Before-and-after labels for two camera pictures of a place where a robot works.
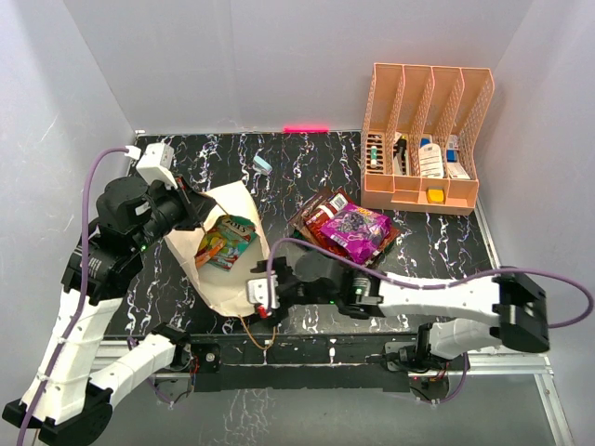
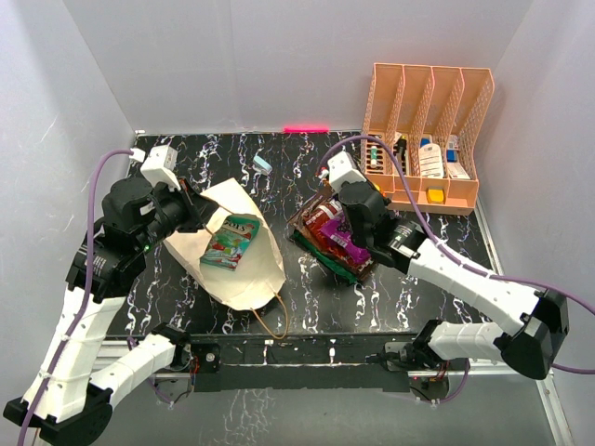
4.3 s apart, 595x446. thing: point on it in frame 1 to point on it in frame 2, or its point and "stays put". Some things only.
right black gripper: (282, 268) to (386, 203)
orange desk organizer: (417, 122) stays put
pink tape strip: (306, 129) stays put
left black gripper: (195, 205) stays put
